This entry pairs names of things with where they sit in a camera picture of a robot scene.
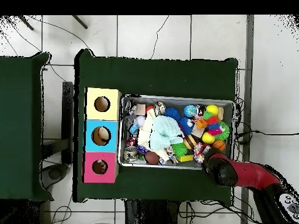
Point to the blue spiky ball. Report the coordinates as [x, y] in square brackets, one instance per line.
[172, 113]

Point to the yellow tennis ball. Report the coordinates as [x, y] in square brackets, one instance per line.
[208, 138]

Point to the cream knitted cloth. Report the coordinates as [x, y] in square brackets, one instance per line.
[143, 137]

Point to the dark green tablecloth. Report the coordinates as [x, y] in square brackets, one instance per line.
[151, 77]
[23, 140]

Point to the blue spiky toy with eyes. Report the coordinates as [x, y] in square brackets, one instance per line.
[185, 124]

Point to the black upright panel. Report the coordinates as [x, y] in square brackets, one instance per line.
[67, 116]

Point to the globe print ball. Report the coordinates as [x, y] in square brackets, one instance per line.
[190, 110]

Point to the mint green knitted cloth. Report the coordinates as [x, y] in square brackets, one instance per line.
[163, 133]

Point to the wooden toy burger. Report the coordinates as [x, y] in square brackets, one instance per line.
[189, 141]

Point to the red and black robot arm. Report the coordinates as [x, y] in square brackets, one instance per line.
[252, 172]

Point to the brown toy football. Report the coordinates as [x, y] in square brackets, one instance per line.
[152, 158]

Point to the grey stand base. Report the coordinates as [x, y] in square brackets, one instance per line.
[56, 173]

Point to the black stand leg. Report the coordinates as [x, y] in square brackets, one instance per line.
[25, 22]
[80, 22]

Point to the wooden box with three holes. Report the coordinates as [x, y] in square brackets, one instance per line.
[91, 112]

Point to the small orange basketball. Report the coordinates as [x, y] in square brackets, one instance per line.
[219, 145]

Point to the polka dot patterned cloth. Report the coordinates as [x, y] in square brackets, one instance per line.
[198, 152]

